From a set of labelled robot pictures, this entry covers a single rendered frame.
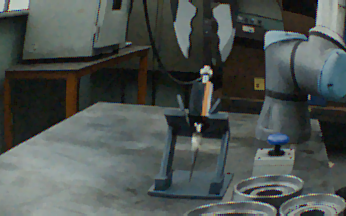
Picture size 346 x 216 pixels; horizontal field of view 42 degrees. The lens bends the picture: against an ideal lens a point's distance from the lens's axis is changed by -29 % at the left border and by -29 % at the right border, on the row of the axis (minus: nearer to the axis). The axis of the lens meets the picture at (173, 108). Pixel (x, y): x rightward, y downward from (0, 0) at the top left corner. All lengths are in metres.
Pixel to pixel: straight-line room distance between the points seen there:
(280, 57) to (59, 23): 1.97
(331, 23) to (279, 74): 0.21
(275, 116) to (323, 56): 0.21
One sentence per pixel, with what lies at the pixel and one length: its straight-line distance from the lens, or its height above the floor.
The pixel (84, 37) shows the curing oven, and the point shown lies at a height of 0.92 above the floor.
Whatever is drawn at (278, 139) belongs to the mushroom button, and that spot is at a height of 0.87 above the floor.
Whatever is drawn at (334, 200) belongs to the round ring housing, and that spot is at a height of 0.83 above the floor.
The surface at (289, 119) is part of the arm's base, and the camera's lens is 1.09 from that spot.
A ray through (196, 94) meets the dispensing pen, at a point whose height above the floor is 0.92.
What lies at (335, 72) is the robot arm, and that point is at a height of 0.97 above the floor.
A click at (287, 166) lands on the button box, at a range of 0.79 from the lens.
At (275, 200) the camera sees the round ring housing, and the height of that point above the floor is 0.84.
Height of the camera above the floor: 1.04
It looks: 9 degrees down
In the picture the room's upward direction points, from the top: 3 degrees clockwise
